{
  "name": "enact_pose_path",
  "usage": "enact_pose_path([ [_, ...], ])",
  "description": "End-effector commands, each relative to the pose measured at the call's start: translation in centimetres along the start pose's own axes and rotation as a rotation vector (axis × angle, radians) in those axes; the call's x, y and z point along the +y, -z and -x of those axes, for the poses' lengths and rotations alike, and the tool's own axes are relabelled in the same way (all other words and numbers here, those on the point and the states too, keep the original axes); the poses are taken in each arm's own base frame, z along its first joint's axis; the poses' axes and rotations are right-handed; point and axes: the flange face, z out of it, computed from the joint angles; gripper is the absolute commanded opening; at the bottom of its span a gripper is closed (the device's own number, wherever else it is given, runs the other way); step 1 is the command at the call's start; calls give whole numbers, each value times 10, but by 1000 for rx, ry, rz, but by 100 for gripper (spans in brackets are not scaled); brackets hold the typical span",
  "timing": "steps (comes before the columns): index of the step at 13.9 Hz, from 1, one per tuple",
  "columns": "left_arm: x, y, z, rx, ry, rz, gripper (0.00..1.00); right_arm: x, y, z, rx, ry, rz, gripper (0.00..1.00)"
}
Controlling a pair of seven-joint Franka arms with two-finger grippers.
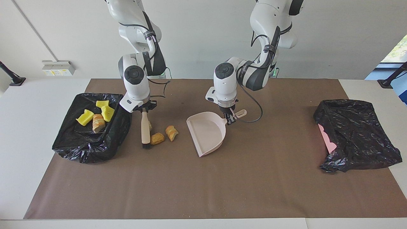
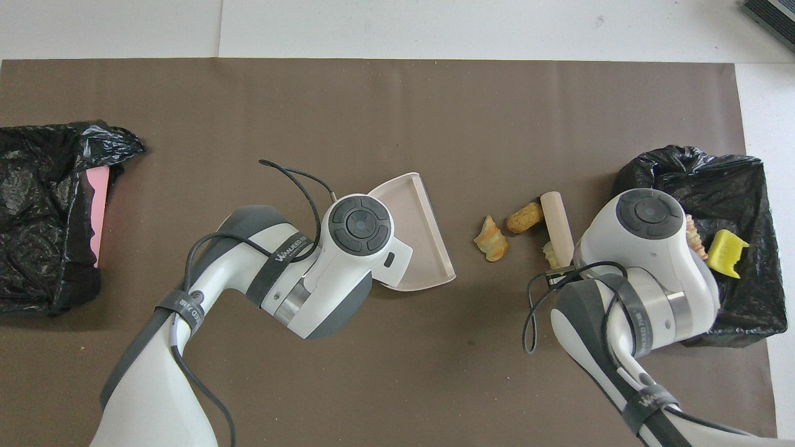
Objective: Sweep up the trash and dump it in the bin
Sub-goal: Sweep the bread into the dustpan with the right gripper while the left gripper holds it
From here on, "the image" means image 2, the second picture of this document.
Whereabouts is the black plastic trash bag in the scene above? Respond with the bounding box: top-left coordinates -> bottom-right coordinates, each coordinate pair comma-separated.
612,145 -> 789,348
0,120 -> 147,316

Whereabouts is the yellow sponge piece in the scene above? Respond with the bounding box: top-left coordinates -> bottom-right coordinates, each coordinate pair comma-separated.
707,229 -> 750,279

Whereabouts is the pink plastic bin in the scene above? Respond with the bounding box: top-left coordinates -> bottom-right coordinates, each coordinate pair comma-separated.
84,166 -> 111,269

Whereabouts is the brown paper table mat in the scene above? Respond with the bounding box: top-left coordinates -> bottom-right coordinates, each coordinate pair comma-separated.
0,58 -> 780,447

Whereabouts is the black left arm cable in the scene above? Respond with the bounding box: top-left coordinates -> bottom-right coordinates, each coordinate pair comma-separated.
171,160 -> 339,447

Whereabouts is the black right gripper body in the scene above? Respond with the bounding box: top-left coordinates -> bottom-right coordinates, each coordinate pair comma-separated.
545,265 -> 579,287

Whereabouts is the beige plastic dustpan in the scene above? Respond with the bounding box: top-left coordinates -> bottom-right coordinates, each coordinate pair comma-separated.
366,173 -> 457,292

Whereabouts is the striped orange bread piece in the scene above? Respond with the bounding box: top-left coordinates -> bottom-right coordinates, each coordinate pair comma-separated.
474,215 -> 509,263
685,214 -> 709,261

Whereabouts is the brown peanut shaped bread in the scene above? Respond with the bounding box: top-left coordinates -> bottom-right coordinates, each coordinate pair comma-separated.
506,202 -> 546,235

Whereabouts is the dark grey ribbed device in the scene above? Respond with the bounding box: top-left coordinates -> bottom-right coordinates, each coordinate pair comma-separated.
742,0 -> 795,53

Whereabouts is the beige handled cleaning brush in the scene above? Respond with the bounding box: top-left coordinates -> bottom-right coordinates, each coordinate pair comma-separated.
539,191 -> 576,271

